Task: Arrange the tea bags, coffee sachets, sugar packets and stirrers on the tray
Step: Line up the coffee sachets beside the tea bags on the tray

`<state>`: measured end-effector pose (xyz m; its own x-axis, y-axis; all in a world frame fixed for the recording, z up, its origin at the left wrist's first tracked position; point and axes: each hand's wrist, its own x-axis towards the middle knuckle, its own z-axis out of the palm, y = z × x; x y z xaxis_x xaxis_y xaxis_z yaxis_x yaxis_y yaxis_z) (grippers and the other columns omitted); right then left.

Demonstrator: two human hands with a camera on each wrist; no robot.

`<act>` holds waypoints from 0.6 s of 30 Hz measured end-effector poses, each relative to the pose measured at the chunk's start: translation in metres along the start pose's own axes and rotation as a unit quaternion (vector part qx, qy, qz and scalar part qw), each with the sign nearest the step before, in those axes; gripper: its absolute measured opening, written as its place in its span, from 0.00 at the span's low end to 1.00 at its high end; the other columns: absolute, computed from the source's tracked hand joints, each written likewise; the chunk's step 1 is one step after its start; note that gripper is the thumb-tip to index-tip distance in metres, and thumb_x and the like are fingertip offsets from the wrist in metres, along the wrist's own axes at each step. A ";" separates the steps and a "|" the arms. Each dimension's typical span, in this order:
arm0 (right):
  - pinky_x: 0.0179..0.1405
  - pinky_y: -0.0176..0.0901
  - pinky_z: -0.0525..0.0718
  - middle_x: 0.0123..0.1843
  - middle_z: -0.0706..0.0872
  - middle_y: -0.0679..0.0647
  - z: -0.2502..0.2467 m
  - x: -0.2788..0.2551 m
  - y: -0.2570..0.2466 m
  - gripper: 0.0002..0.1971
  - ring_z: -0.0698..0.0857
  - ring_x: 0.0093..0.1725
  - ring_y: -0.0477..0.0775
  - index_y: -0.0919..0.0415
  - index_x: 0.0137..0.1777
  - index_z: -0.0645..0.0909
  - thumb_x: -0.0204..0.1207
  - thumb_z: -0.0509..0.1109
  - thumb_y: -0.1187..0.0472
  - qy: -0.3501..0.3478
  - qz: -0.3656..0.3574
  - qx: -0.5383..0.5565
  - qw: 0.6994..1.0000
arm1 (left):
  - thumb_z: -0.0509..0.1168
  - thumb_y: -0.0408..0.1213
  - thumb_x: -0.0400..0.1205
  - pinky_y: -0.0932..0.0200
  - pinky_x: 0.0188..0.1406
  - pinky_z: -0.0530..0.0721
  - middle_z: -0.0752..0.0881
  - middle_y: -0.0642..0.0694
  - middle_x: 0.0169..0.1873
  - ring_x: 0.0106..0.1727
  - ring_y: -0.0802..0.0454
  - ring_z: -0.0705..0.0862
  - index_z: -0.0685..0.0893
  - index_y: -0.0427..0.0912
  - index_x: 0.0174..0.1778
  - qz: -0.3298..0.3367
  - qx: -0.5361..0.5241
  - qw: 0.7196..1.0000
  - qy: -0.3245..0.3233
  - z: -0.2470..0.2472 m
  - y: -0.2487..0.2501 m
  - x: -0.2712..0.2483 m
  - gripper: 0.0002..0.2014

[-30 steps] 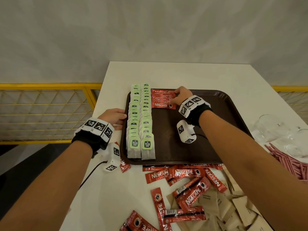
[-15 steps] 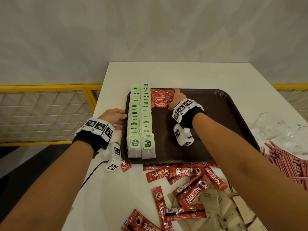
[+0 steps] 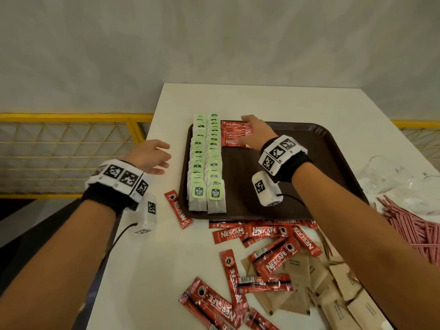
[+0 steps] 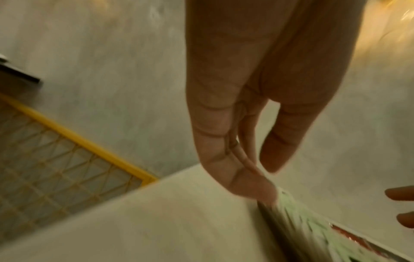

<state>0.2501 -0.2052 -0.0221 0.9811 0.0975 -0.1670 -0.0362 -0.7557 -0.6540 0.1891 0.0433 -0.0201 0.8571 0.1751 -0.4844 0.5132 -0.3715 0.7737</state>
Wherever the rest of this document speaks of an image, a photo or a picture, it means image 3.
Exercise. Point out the person's right hand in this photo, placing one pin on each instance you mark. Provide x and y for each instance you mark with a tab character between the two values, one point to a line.
259	134

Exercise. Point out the person's left hand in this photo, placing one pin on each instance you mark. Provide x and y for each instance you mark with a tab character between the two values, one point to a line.
147	158

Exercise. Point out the row of red Nescafe sachets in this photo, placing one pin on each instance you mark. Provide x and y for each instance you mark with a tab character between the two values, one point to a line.
233	132

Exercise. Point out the brown plastic tray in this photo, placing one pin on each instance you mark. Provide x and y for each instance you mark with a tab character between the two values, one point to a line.
309	161

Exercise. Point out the neat rows of tea bags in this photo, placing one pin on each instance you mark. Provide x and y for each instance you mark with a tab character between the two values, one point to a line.
206	158

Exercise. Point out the pile of red Nescafe sachets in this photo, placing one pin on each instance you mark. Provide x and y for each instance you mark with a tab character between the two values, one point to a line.
271	261

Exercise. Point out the clear glass cups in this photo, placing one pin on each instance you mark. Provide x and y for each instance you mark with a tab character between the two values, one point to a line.
385	175

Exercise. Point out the pile of brown sugar packets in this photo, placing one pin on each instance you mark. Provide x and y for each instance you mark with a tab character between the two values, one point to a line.
343	281

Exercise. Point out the pile of pink stirrer sticks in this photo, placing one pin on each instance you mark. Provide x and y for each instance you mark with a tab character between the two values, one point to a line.
412	226

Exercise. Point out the person's right forearm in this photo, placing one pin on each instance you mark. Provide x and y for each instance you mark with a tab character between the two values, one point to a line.
371	244

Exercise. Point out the right wristband with marker tiles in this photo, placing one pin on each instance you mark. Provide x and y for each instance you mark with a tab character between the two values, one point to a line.
280	152

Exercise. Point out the wristband with marker tiles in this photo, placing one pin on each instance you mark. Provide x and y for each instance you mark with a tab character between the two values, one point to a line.
280	152
120	176

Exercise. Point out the left wristband with marker tiles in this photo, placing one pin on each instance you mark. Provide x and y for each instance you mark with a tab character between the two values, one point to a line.
120	176

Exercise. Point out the marker cube on right wrist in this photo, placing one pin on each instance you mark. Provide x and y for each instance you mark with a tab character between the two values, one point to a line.
266	189

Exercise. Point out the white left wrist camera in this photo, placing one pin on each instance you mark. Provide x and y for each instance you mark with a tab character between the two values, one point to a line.
147	216

